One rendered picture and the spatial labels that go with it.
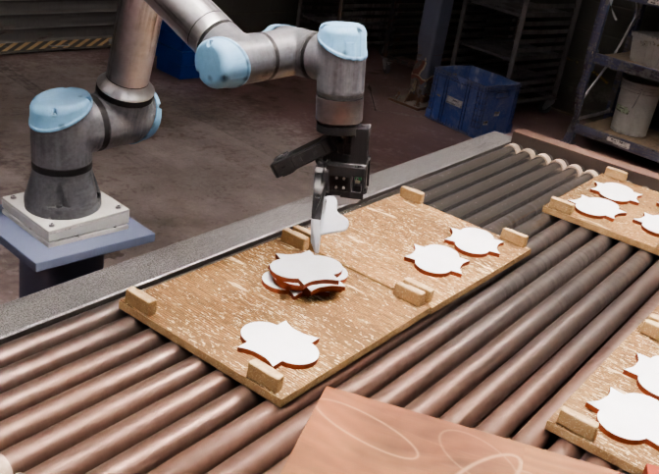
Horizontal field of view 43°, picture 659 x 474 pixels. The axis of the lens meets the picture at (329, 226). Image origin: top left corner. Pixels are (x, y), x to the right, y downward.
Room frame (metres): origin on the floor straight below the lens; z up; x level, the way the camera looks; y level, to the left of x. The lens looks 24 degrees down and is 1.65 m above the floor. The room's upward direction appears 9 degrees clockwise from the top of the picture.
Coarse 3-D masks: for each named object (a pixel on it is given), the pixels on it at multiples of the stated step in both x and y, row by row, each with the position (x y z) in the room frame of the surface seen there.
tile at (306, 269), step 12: (276, 264) 1.32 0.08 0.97; (288, 264) 1.33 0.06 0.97; (300, 264) 1.33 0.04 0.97; (312, 264) 1.34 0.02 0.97; (324, 264) 1.35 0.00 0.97; (336, 264) 1.36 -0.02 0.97; (276, 276) 1.28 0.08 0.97; (288, 276) 1.28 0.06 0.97; (300, 276) 1.29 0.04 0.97; (312, 276) 1.30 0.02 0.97; (324, 276) 1.30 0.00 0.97; (336, 276) 1.32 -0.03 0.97
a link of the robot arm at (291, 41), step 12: (276, 36) 1.30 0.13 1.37; (288, 36) 1.31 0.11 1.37; (300, 36) 1.32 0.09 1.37; (312, 36) 1.31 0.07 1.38; (288, 48) 1.30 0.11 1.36; (300, 48) 1.30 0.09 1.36; (288, 60) 1.29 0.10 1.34; (300, 60) 1.30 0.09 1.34; (288, 72) 1.30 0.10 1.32; (300, 72) 1.31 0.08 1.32
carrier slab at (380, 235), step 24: (360, 216) 1.69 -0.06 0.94; (384, 216) 1.71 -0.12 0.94; (408, 216) 1.73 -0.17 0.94; (432, 216) 1.75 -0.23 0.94; (336, 240) 1.54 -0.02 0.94; (360, 240) 1.56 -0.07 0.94; (384, 240) 1.58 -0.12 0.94; (408, 240) 1.60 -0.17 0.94; (432, 240) 1.62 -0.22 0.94; (504, 240) 1.68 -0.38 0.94; (360, 264) 1.45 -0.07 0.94; (384, 264) 1.47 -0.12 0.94; (408, 264) 1.49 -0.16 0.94; (480, 264) 1.54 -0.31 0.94; (504, 264) 1.56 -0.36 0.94; (432, 288) 1.40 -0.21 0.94; (456, 288) 1.42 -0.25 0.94; (432, 312) 1.33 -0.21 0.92
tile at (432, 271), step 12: (420, 252) 1.53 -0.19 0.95; (432, 252) 1.54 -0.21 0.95; (444, 252) 1.55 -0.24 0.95; (456, 252) 1.56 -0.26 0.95; (420, 264) 1.47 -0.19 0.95; (432, 264) 1.48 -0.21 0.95; (444, 264) 1.49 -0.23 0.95; (456, 264) 1.50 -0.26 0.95; (468, 264) 1.53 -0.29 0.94; (432, 276) 1.45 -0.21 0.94; (444, 276) 1.46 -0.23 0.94; (456, 276) 1.47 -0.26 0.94
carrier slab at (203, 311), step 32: (256, 256) 1.41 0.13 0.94; (160, 288) 1.24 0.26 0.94; (192, 288) 1.26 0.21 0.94; (224, 288) 1.27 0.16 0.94; (256, 288) 1.29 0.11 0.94; (352, 288) 1.35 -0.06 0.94; (384, 288) 1.37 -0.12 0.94; (160, 320) 1.14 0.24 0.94; (192, 320) 1.15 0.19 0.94; (224, 320) 1.17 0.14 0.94; (256, 320) 1.19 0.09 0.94; (288, 320) 1.20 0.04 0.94; (320, 320) 1.22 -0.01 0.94; (352, 320) 1.24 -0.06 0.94; (384, 320) 1.25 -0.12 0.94; (416, 320) 1.29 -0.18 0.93; (192, 352) 1.08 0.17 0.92; (224, 352) 1.08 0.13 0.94; (320, 352) 1.12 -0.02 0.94; (352, 352) 1.14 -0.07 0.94; (256, 384) 1.01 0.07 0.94; (288, 384) 1.02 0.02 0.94
